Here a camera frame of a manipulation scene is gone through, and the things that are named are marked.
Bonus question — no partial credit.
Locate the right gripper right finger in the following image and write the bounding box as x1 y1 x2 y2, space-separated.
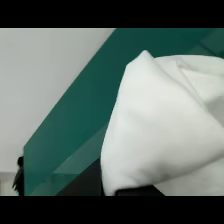
114 185 167 197

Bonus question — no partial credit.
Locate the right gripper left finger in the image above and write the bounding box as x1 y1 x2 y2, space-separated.
55 157 104 197

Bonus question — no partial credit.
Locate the white T-shirt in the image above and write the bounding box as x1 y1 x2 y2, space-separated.
99 49 224 197

